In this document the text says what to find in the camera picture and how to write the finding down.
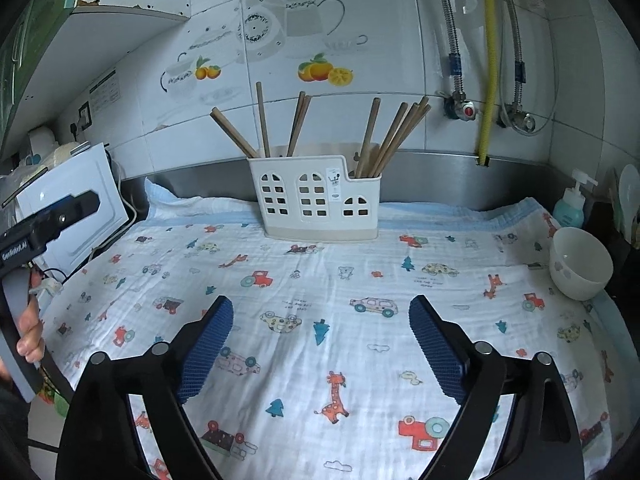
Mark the wall power socket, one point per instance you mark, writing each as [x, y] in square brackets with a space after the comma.
[84, 116]

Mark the white appliance with lid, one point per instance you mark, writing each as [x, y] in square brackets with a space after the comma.
[88, 170]

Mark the chrome angle valve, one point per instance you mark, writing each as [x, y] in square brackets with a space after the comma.
[514, 117]

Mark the white printed cloth mat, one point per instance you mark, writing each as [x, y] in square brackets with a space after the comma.
[321, 376]

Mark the white wall cabinet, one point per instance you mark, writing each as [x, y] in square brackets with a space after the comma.
[56, 48]

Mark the wooden chopstick long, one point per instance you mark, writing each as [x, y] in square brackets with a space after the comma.
[365, 145]

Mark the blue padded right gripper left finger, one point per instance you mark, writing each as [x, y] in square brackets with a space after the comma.
[204, 342]

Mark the white rice paddle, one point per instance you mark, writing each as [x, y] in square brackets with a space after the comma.
[629, 197]

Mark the person's left hand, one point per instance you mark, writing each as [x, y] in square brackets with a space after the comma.
[31, 344]

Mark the short wooden chopstick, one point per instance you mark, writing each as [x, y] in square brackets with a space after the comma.
[235, 132]

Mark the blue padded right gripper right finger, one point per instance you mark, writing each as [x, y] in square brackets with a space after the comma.
[443, 345]

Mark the white ceramic bowl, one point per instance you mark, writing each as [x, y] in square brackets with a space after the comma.
[580, 266]

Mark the teal soap dispenser bottle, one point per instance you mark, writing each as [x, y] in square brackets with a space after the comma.
[569, 210]

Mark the red knob water valve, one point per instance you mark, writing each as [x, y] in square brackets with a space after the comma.
[458, 107]

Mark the white plastic utensil holder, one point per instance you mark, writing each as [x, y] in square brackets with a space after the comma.
[314, 199]

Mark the wooden chopstick top diagonal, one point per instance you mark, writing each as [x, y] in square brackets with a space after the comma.
[397, 143]

